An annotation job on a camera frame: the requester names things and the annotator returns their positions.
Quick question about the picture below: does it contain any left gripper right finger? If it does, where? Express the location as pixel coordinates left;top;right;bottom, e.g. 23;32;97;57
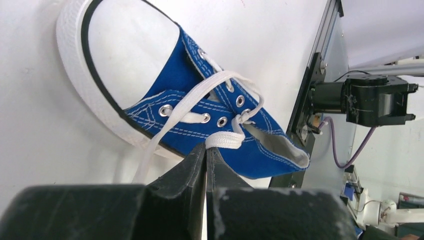
206;148;356;240

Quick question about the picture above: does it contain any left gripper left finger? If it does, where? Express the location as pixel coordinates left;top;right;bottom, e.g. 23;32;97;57
0;143;206;240

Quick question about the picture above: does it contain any white shoelace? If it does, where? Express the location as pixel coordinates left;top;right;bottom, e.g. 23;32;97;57
131;51;265;184

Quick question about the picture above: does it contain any blue canvas sneaker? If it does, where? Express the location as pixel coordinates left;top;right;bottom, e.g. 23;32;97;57
56;0;310;179

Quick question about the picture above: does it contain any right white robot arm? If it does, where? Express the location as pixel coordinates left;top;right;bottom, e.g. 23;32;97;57
310;74;419;128

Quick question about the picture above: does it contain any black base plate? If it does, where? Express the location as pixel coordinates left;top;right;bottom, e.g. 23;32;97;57
269;52;326;188

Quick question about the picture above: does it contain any aluminium frame rail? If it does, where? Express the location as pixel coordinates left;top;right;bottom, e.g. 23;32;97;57
307;0;344;67

